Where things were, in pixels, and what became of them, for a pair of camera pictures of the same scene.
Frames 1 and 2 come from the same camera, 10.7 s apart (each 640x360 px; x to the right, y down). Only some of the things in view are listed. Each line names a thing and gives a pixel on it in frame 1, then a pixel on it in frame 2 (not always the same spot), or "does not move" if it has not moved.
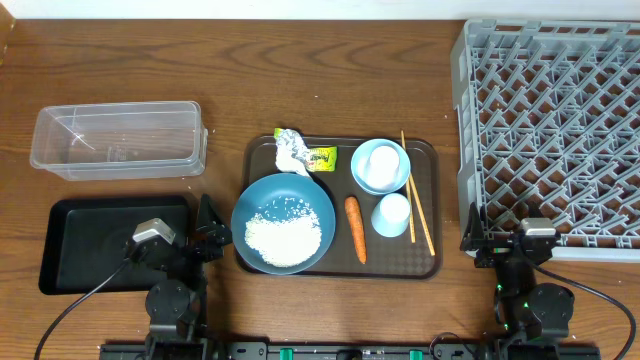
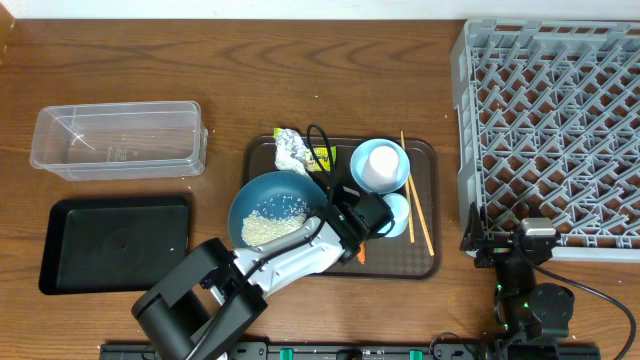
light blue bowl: x=380 y=166 does not move
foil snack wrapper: x=293 y=154 does not move
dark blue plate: x=283 y=223 does not move
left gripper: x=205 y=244 to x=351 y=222
